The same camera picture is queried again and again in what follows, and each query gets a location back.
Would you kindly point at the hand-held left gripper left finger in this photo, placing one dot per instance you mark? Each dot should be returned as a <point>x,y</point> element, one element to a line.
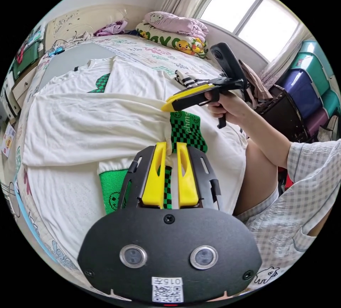
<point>155,180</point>

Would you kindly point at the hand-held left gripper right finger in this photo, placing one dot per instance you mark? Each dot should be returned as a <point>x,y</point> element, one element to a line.
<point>186,183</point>

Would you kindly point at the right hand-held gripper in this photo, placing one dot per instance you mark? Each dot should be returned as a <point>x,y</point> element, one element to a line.
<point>194,100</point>

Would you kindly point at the beige long sleeve green checkered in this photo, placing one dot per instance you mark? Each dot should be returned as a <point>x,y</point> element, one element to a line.
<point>80,127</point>

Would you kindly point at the person's right forearm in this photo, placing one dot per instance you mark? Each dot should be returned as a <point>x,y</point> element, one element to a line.
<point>261,132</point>

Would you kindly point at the person's right hand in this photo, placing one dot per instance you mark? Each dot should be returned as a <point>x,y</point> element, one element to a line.
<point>229,108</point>

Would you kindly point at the black white striped garment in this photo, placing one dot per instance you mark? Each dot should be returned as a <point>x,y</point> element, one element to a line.
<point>186,79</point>

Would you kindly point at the bed with printed sheet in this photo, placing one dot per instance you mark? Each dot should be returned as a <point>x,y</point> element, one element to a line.
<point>149,49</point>

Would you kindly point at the pillow with duck print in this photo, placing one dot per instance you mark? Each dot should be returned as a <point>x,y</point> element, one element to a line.
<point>170,41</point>

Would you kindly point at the pink folded blanket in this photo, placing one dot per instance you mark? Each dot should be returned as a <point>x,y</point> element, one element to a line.
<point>175,22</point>

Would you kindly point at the brown garment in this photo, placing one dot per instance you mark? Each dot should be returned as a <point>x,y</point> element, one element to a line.
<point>254,81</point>

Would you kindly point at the pile of clothes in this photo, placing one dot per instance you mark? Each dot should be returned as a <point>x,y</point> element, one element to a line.
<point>112,28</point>

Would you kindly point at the dark brown chair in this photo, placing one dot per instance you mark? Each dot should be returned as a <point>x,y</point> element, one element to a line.
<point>285,113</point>

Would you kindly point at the window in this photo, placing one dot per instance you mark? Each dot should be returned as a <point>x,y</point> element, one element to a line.
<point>247,15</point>

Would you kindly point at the person's body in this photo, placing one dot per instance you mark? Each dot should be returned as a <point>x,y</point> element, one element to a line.
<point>293,207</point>

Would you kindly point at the blue storage box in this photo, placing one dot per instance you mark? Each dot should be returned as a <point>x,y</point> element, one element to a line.
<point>301,92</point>

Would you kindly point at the teal storage box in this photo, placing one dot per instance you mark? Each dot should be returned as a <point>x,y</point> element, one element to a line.
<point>314,65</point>

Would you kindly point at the purple storage box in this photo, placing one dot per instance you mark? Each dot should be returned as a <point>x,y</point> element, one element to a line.
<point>321,121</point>

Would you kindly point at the printed paper sheet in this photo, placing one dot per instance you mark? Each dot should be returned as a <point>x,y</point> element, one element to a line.
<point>8,140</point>

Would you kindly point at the white bedside cabinet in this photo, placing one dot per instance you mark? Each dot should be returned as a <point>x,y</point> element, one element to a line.
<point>24,84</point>

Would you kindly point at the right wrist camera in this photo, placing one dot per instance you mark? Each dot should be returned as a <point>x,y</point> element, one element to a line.
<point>226,57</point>

